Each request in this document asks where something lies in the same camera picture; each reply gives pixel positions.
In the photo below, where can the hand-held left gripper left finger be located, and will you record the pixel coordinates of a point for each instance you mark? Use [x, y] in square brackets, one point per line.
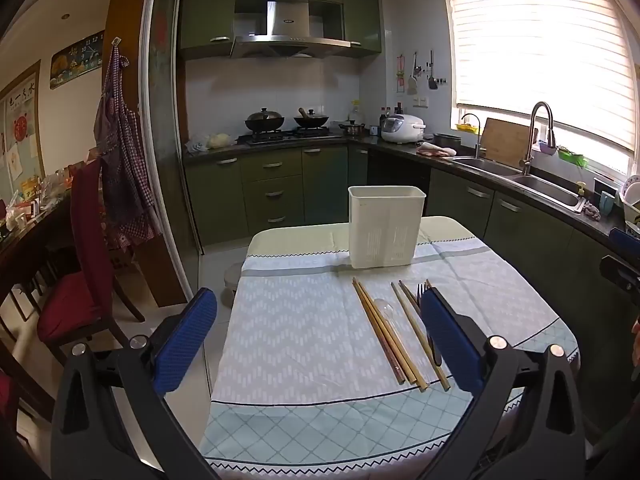
[180, 345]

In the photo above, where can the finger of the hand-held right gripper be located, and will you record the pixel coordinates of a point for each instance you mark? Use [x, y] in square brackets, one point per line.
[622, 275]
[627, 241]

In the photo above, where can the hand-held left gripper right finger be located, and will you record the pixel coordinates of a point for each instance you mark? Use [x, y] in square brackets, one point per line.
[450, 345]

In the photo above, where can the white plastic utensil holder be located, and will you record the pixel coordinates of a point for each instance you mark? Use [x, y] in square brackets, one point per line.
[385, 225]

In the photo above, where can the hanging kitchen utensils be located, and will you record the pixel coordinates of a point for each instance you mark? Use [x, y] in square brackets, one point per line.
[422, 75]

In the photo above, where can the dark fork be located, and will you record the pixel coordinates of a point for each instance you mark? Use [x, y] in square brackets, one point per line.
[436, 355]

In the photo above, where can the dish rack with dishes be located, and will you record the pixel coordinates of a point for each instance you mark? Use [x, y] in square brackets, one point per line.
[632, 200]

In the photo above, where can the reddish brown chopstick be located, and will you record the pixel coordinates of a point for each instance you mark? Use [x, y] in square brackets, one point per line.
[395, 370]

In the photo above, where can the clear plastic spoon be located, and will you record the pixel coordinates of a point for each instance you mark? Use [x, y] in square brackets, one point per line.
[382, 306]

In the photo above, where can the steel double sink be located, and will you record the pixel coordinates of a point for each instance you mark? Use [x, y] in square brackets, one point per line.
[545, 185]

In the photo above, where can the green soap tray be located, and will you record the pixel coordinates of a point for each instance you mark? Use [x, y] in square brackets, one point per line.
[572, 156]

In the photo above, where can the pale blue patterned tablecloth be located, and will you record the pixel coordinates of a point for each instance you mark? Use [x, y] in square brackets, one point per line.
[300, 320]

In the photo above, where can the red cushioned wooden chair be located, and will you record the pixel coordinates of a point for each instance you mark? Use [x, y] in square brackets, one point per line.
[87, 240]
[12, 390]

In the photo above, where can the tall steel faucet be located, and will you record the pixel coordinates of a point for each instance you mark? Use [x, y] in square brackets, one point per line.
[535, 125]

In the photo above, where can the wooden cutting board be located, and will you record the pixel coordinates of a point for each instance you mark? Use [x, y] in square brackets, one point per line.
[507, 140]

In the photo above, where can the small steel faucet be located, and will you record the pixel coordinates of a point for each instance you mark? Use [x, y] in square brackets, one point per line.
[475, 130]

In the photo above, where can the cluttered wooden dining table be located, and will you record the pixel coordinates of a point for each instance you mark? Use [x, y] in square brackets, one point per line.
[30, 230]

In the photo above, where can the checkered apron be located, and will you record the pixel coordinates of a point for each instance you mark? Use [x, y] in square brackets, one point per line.
[122, 160]

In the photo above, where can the pink dishcloth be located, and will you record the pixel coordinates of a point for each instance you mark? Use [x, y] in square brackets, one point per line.
[436, 150]

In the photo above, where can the white plastic bags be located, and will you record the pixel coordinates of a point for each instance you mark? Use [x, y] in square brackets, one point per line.
[212, 141]

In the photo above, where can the dark kitchen countertop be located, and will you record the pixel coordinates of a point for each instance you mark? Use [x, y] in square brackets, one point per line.
[390, 146]

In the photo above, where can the white window blind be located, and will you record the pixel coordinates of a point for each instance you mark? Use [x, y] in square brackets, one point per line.
[535, 50]

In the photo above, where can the white rice cooker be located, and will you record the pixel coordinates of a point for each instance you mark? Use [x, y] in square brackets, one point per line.
[402, 129]

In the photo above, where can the black gas stove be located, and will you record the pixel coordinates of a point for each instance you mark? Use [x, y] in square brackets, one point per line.
[290, 136]

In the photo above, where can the small steel pot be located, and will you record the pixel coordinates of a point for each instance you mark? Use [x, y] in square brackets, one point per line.
[351, 128]

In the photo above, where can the black wok with lid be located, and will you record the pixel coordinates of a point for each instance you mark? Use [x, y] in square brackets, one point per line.
[311, 119]
[264, 120]

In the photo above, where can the dark sauce bottles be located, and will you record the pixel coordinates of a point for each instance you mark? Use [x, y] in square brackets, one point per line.
[392, 110]

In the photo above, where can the steel range hood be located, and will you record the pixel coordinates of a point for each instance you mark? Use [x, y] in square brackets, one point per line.
[287, 30]

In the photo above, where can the green upper kitchen cabinets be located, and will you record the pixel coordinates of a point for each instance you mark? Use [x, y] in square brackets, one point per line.
[205, 10]

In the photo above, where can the sliding door frame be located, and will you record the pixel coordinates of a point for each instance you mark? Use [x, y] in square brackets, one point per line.
[160, 110]

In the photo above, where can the framed wall poster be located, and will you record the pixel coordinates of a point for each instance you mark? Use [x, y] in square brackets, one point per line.
[17, 130]

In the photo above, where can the dark wall clock panel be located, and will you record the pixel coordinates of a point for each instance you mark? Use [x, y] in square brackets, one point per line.
[75, 62]

